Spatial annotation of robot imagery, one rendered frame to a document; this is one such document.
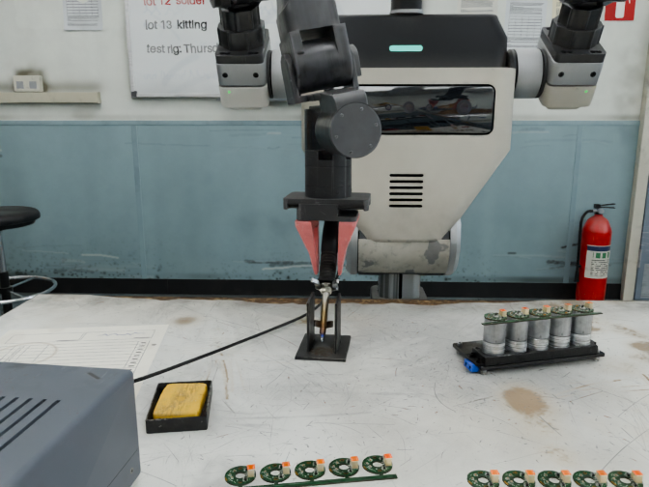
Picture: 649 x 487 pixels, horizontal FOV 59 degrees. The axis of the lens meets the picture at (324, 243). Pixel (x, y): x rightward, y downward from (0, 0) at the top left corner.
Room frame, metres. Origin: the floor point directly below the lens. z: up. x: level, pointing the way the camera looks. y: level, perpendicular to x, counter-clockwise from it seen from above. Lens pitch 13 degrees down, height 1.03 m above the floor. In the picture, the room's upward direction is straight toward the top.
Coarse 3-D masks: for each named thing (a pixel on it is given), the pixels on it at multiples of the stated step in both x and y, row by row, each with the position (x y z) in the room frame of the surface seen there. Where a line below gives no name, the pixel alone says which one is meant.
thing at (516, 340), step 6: (510, 318) 0.61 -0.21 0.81; (528, 318) 0.61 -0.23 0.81; (510, 324) 0.61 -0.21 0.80; (516, 324) 0.60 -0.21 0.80; (522, 324) 0.60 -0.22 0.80; (510, 330) 0.61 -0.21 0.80; (516, 330) 0.60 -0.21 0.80; (522, 330) 0.60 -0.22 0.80; (510, 336) 0.61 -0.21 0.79; (516, 336) 0.60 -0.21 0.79; (522, 336) 0.60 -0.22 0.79; (510, 342) 0.61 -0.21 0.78; (516, 342) 0.60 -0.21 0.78; (522, 342) 0.60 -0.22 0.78; (510, 348) 0.61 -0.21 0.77; (516, 348) 0.60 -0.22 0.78; (522, 348) 0.60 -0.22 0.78
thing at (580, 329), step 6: (576, 312) 0.63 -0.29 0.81; (576, 318) 0.63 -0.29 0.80; (582, 318) 0.62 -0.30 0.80; (588, 318) 0.62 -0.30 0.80; (576, 324) 0.63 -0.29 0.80; (582, 324) 0.62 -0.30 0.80; (588, 324) 0.62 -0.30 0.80; (576, 330) 0.63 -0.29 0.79; (582, 330) 0.62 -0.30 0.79; (588, 330) 0.63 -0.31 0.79; (570, 336) 0.63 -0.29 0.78; (576, 336) 0.63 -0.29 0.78; (582, 336) 0.62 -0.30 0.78; (588, 336) 0.63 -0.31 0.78; (570, 342) 0.63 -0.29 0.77; (576, 342) 0.63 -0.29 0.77; (582, 342) 0.62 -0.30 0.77; (588, 342) 0.63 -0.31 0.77
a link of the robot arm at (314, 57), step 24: (288, 0) 0.67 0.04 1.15; (312, 0) 0.68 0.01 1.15; (288, 24) 0.67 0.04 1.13; (312, 24) 0.67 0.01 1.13; (336, 24) 0.68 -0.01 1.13; (288, 48) 0.68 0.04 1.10; (312, 48) 0.67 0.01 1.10; (336, 48) 0.68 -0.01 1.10; (312, 72) 0.67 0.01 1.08; (336, 72) 0.68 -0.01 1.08
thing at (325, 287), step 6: (324, 282) 0.68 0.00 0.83; (324, 288) 0.68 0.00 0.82; (330, 288) 0.68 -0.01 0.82; (324, 294) 0.68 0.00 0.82; (330, 294) 0.68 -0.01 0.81; (324, 300) 0.67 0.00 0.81; (324, 306) 0.67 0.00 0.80; (324, 312) 0.66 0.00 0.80; (324, 318) 0.66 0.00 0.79; (324, 324) 0.66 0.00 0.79; (324, 330) 0.65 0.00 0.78
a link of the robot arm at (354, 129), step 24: (288, 72) 0.67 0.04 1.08; (360, 72) 0.70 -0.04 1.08; (288, 96) 0.70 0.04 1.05; (312, 96) 0.65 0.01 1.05; (336, 96) 0.61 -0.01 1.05; (360, 96) 0.61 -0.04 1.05; (336, 120) 0.60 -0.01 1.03; (360, 120) 0.61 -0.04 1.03; (336, 144) 0.60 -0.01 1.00; (360, 144) 0.61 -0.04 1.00
